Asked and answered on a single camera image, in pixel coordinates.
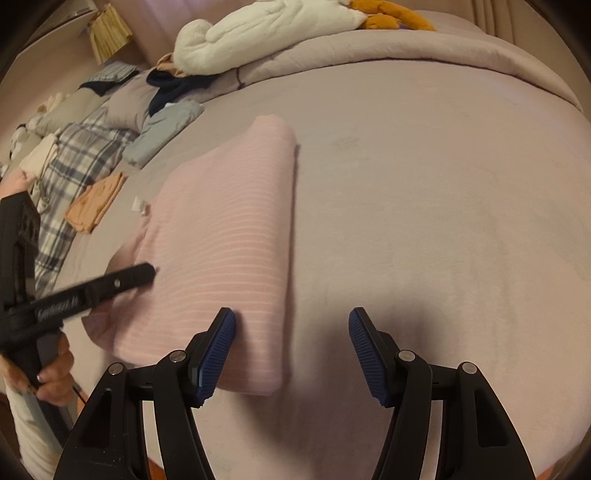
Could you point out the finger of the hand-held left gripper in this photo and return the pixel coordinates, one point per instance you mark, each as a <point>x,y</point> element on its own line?
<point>92,295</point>

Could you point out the white and blue plush toy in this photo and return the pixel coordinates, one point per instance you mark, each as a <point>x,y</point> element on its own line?
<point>19,138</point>

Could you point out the person's left hand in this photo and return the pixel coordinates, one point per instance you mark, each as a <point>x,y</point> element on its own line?
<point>60,374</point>

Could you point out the cream garment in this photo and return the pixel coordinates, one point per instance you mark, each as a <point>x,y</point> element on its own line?
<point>39,154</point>

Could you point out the peach garment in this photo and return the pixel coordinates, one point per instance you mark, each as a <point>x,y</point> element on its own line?
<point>168,64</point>

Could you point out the pink striped long-sleeve garment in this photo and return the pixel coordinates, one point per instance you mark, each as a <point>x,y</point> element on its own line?
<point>221,221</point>

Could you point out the cream plush toy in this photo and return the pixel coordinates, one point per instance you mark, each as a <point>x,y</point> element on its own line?
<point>51,102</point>

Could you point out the folded grey-blue garment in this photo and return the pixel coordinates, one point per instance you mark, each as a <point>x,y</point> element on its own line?
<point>161,131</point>

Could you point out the folded orange printed garment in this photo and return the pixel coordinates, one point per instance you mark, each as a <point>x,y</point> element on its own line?
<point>97,203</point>

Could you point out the lilac bed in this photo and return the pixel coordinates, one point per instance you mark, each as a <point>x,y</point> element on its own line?
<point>415,207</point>

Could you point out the hanging yellow striped bag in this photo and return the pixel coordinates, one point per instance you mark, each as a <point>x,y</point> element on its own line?
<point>110,32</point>

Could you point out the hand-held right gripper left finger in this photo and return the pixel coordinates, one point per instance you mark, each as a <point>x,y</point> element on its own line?
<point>214,355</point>

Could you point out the dark navy garment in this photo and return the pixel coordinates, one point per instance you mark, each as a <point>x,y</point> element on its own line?
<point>178,87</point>

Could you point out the person's light clothing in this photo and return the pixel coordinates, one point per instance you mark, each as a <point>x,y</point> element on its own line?
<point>32,443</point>

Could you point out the pink pleated curtain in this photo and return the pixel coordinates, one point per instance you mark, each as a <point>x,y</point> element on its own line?
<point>517,21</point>

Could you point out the plaid pillow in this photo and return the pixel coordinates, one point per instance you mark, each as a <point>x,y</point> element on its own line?
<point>78,157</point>

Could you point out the white goose plush toy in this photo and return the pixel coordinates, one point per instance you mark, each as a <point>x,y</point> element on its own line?
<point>258,32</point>

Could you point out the wall shelf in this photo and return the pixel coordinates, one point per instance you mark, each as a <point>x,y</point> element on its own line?
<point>78,11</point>

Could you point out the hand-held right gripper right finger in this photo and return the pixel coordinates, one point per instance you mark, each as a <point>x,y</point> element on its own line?
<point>369,355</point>

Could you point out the lilac duvet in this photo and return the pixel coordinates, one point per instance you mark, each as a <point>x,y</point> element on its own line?
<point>392,50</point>

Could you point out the striped pillow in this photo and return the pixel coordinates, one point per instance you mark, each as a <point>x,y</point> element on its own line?
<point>111,76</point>

